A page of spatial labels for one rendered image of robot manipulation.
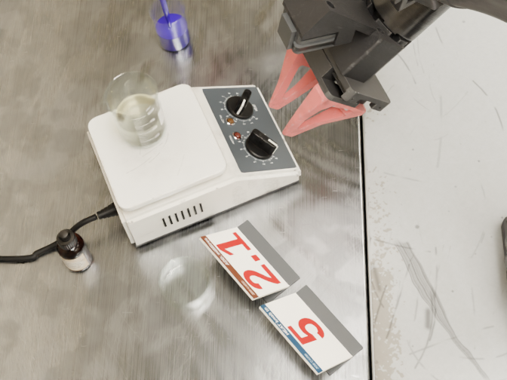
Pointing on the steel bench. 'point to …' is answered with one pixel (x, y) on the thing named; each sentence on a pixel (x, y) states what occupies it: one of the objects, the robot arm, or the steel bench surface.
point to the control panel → (245, 160)
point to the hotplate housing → (211, 203)
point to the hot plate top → (160, 153)
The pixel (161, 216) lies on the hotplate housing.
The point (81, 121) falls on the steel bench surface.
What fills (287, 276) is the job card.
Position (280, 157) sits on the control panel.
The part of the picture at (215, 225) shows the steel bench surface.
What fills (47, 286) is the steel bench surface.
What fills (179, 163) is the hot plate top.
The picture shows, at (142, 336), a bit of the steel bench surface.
